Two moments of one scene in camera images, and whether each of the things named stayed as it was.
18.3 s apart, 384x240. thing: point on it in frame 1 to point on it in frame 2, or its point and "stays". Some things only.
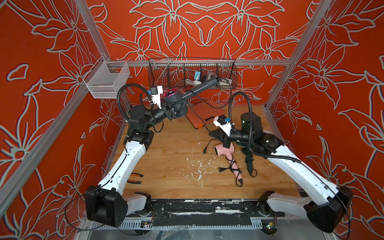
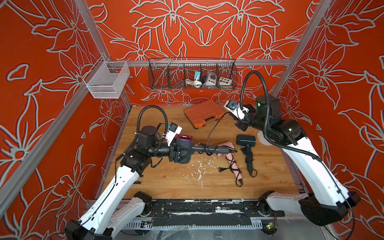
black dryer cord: [205, 151] to [207, 142]
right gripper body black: [228, 141] to [250, 122]
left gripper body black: [167, 113] to [175, 149]
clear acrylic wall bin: [105, 78] stays
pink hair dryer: [220, 150] stays
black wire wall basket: [186, 73] stays
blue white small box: [197, 73] stays
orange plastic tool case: [202, 114] stays
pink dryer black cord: [222, 169] stays
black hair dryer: [173, 96] to [186, 148]
